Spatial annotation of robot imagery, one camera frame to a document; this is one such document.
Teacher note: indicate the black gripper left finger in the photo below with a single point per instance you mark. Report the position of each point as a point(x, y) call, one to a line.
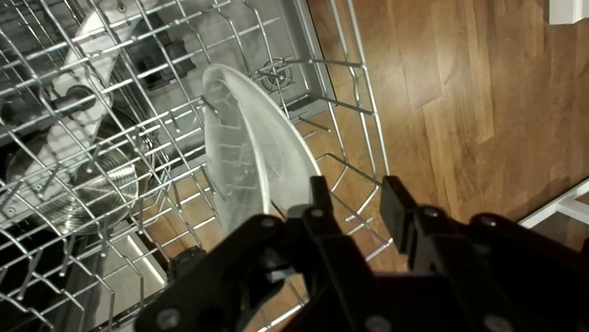
point(277, 278)

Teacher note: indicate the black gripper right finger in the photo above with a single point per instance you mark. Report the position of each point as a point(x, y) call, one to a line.
point(490, 278)

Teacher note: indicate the wooden desk white legs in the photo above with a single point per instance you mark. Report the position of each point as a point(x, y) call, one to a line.
point(553, 210)

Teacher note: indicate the round ribbed metal disc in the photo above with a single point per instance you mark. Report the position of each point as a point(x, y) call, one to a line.
point(102, 197)

